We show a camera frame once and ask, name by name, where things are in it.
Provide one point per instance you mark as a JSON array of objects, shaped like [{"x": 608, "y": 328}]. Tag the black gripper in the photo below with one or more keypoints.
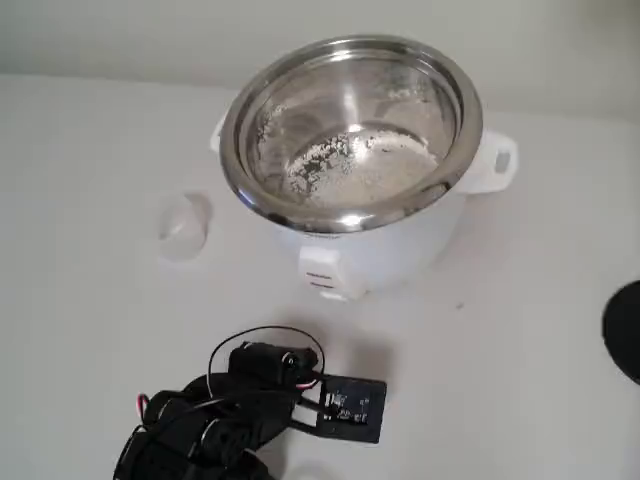
[{"x": 267, "y": 361}]

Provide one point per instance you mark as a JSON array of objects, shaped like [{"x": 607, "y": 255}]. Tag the white rice grains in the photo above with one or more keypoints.
[{"x": 360, "y": 175}]

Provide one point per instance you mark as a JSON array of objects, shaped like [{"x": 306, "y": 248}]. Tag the steel inner pot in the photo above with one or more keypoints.
[{"x": 350, "y": 100}]

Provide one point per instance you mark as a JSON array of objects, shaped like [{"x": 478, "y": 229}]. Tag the translucent white plastic cup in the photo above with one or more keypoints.
[{"x": 182, "y": 235}]

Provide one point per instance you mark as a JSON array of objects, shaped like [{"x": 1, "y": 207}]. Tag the black round object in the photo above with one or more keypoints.
[{"x": 625, "y": 330}]

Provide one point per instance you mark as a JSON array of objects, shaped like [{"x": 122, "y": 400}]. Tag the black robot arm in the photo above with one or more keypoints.
[{"x": 225, "y": 430}]

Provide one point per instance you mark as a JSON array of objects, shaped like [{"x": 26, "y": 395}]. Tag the black camera circuit board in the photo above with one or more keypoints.
[{"x": 360, "y": 400}]

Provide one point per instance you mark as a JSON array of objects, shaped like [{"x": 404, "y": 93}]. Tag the white rice cooker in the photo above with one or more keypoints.
[{"x": 400, "y": 240}]

